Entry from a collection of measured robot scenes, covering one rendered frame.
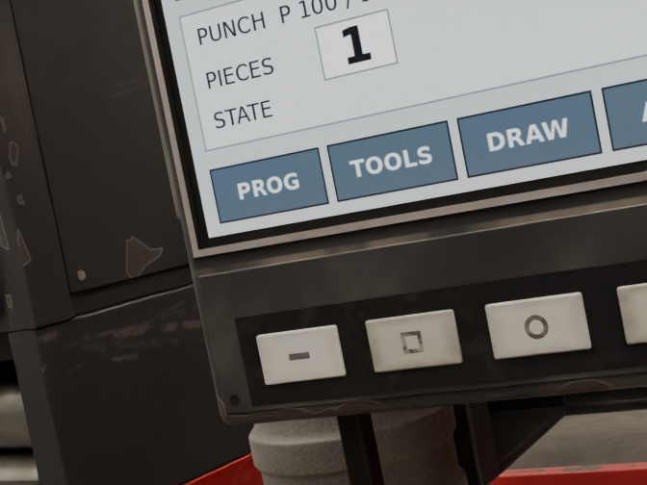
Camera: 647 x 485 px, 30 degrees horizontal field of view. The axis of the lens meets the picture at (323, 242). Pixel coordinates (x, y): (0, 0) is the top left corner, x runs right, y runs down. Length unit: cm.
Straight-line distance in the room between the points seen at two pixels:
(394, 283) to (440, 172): 5
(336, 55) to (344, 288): 9
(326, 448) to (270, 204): 18
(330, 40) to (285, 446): 25
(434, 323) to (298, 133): 9
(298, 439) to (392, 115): 23
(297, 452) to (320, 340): 16
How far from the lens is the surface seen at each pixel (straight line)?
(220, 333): 51
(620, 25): 44
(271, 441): 65
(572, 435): 148
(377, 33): 47
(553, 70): 45
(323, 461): 63
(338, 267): 48
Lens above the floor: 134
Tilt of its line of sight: 3 degrees down
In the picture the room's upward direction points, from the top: 11 degrees counter-clockwise
